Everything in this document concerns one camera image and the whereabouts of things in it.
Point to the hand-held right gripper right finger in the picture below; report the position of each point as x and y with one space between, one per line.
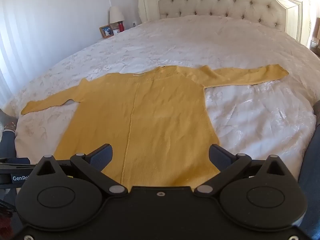
220 156

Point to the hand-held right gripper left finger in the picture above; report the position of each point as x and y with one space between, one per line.
101 156

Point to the yellow knit sweater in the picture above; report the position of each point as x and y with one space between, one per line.
162 120

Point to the person's dark red clothing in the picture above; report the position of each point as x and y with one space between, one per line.
5 217

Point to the white floral bedspread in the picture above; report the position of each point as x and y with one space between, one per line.
175 42

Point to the white shade table lamp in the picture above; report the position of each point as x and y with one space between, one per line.
116 14

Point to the wooden photo frame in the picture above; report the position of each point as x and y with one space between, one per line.
106 31

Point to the small white picture frame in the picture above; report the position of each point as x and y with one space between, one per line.
115 32

